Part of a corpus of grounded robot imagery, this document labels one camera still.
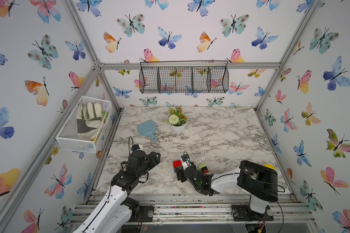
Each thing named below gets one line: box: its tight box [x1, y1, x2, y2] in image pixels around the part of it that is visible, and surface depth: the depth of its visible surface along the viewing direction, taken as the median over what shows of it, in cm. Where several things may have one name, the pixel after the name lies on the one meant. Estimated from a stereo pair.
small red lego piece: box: [173, 160, 183, 168], surface depth 84 cm
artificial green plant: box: [168, 105, 188, 127], surface depth 98 cm
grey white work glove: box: [75, 101, 105, 140], surface depth 76 cm
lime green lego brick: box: [198, 162, 207, 172], surface depth 90 cm
